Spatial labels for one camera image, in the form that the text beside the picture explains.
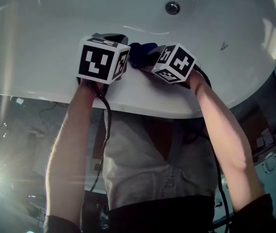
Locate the white bathtub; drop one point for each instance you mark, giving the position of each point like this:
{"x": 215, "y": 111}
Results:
{"x": 43, "y": 57}

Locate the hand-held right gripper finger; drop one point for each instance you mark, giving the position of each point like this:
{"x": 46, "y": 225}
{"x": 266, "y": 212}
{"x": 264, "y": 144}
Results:
{"x": 157, "y": 51}

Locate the chrome bathtub drain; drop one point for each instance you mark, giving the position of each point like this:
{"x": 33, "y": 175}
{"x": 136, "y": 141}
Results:
{"x": 172, "y": 8}

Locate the blue cloth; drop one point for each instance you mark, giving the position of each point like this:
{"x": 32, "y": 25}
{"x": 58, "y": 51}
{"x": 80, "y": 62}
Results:
{"x": 140, "y": 53}

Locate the person's right forearm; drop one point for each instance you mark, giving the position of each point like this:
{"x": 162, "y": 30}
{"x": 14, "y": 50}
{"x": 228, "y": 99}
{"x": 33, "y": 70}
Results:
{"x": 225, "y": 142}

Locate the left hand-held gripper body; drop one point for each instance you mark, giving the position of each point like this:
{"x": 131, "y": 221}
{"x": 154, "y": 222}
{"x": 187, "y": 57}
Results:
{"x": 96, "y": 62}

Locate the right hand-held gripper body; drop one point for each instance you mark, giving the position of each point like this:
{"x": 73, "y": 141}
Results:
{"x": 177, "y": 64}

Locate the person's left forearm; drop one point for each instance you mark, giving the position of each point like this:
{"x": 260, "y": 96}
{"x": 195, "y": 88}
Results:
{"x": 65, "y": 149}

